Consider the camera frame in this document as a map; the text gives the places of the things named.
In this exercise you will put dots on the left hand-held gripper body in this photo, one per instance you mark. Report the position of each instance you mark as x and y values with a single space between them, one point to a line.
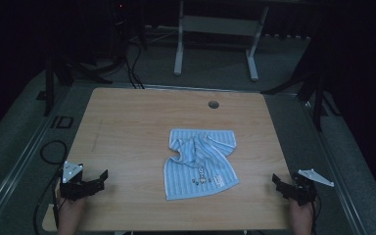
72 188

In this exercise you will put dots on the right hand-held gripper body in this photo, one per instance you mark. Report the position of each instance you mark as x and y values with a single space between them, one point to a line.
303 191

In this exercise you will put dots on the blue striped towel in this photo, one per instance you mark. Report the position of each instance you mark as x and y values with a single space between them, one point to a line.
202 169

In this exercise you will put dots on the person's left hand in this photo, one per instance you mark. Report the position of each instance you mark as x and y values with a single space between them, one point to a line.
71 215

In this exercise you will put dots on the person's right hand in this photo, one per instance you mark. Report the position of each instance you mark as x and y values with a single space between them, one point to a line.
303 218

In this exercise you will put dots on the black metal stand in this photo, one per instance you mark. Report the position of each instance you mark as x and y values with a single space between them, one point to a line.
318 98
49 84

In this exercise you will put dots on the black rectangular floor bracket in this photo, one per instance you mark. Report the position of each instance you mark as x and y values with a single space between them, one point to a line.
62 122

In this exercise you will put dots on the white metal desk frame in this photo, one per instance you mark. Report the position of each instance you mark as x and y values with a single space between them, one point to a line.
220 25

